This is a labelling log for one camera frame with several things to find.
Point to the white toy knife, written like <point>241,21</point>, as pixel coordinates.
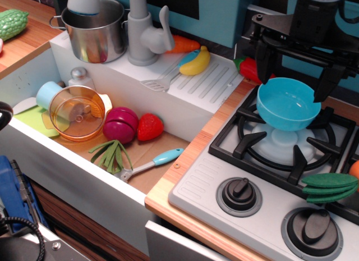
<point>24,105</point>

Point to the magenta toy onion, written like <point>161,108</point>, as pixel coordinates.
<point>121,124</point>

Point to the green felt strips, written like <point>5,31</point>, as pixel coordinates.
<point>109,155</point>

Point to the orange toy fruit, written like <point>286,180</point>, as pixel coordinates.
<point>354,170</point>

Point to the white salt shaker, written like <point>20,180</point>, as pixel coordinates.
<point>80,77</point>

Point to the black stove knob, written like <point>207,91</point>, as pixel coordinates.
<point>311,234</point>
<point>239,197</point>

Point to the green toy bitter gourd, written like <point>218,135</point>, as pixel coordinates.
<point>13,22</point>

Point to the light blue cup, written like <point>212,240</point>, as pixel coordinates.
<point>46,93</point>

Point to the red toy strawberry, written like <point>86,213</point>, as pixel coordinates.
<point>150,127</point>

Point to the grey peeler blue handle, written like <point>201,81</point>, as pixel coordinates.
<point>164,158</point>

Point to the right black stove knob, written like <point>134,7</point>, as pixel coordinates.
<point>311,234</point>

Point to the stainless steel pot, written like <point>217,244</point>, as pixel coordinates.
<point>96,39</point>

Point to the yellow toy banana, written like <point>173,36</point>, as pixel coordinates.
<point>198,64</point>

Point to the white blue bottle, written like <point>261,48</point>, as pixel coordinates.
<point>84,7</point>

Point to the grey toy faucet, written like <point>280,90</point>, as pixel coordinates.
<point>145,42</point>

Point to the blue plastic bowl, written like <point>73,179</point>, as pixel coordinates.
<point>286,104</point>

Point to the green felt leaves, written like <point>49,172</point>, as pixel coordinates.
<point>329,187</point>

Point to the orange toy carrot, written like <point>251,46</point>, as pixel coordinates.
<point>184,45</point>

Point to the black stove grate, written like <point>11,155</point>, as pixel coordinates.
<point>283,158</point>

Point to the left black stove knob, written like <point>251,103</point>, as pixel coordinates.
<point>239,197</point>

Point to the grey stove top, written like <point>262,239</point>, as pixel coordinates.
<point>282,194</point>

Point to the grey toy spatula blue handle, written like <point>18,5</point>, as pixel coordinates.
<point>163,83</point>

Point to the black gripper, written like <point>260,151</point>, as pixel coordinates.
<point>312,35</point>

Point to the orange transparent pot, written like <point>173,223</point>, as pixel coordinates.
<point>77,113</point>

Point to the red toy pepper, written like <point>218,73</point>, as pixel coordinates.
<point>246,67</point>

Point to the green cutting board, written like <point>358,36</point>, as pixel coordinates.
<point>33,118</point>

